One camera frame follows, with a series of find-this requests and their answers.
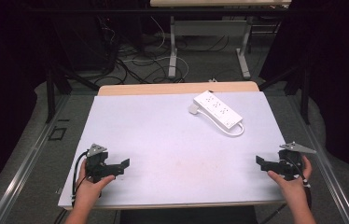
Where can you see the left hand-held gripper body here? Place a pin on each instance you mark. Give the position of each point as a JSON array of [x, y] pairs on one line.
[[96, 163]]

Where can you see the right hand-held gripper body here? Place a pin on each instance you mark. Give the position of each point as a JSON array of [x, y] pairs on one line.
[[289, 161]]

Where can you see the person's left hand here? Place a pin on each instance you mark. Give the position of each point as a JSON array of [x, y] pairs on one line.
[[88, 191]]

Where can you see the person's right hand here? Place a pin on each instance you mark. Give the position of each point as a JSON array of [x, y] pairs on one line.
[[292, 191]]

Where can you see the white table mat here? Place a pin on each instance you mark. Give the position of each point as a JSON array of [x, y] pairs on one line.
[[169, 149]]

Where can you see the white power strip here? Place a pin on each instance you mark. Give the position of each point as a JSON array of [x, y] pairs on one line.
[[217, 109]]

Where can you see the black metal stand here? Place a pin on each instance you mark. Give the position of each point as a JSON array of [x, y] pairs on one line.
[[303, 90], [51, 90]]

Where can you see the white power plug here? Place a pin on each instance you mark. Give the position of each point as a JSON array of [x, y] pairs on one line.
[[193, 109]]

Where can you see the wooden table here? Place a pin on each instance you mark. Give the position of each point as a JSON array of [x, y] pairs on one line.
[[175, 88]]

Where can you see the white desk with metal legs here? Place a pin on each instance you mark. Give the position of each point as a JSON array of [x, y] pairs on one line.
[[208, 28]]

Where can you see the aluminium floor rail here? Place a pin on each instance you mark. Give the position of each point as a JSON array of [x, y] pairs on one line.
[[325, 168], [23, 174]]

